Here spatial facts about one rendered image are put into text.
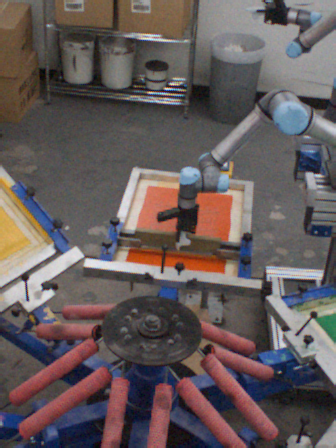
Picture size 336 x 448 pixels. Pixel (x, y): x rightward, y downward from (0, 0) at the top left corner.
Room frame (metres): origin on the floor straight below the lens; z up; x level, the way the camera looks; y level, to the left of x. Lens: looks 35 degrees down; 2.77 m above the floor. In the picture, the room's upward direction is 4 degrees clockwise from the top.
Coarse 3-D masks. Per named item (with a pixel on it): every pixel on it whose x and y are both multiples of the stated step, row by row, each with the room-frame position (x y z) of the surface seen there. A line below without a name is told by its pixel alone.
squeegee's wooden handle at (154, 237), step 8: (136, 232) 2.42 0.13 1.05; (144, 232) 2.41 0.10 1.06; (152, 232) 2.41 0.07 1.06; (160, 232) 2.42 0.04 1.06; (168, 232) 2.42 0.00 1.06; (176, 232) 2.43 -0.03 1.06; (144, 240) 2.41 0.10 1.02; (152, 240) 2.41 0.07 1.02; (160, 240) 2.41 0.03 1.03; (168, 240) 2.40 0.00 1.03; (192, 240) 2.40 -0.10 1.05; (200, 240) 2.39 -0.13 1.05; (208, 240) 2.39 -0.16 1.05; (216, 240) 2.39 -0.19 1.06; (184, 248) 2.40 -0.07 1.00; (192, 248) 2.40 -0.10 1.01; (200, 248) 2.39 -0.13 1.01; (208, 248) 2.39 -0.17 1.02; (216, 248) 2.39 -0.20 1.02
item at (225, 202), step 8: (200, 200) 2.85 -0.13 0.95; (208, 200) 2.85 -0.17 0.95; (216, 200) 2.86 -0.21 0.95; (224, 200) 2.86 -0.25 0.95; (232, 200) 2.86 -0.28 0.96; (224, 208) 2.79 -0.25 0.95; (224, 216) 2.73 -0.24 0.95; (224, 224) 2.66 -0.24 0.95; (224, 232) 2.60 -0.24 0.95; (224, 240) 2.54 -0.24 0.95; (184, 256) 2.41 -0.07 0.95; (192, 256) 2.41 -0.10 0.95; (184, 264) 2.35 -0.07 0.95; (192, 264) 2.35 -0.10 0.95; (200, 264) 2.36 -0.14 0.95; (208, 264) 2.36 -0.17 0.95; (216, 264) 2.37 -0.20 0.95; (224, 264) 2.37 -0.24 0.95; (216, 272) 2.31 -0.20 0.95; (224, 272) 2.32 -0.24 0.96
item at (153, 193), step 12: (156, 192) 2.89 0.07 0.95; (168, 192) 2.90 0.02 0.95; (144, 204) 2.78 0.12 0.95; (144, 216) 2.68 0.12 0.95; (132, 252) 2.41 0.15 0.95; (144, 252) 2.41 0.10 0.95; (156, 252) 2.42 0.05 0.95; (144, 264) 2.33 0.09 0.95; (156, 264) 2.34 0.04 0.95; (168, 264) 2.34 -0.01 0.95
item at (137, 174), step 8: (136, 176) 2.96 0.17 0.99; (144, 176) 3.00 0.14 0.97; (152, 176) 3.00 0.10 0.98; (160, 176) 2.99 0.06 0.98; (168, 176) 2.99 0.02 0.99; (176, 176) 2.99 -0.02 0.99; (128, 184) 2.89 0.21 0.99; (136, 184) 2.90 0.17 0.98; (232, 184) 2.96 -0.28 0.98; (240, 184) 2.96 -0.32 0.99; (248, 184) 2.96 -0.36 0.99; (128, 192) 2.82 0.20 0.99; (248, 192) 2.89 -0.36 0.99; (128, 200) 2.75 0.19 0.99; (248, 200) 2.82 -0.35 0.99; (120, 208) 2.68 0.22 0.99; (128, 208) 2.69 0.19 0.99; (248, 208) 2.75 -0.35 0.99; (120, 216) 2.62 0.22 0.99; (248, 216) 2.69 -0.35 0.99; (248, 224) 2.62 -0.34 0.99; (128, 264) 2.28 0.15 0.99; (200, 272) 2.26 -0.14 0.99
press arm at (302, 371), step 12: (300, 372) 1.82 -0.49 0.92; (312, 372) 1.82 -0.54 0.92; (264, 384) 1.75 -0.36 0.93; (276, 384) 1.76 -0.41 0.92; (288, 384) 1.78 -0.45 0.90; (300, 384) 1.80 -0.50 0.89; (216, 396) 1.68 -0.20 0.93; (264, 396) 1.73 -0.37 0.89; (216, 408) 1.65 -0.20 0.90; (228, 408) 1.67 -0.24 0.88
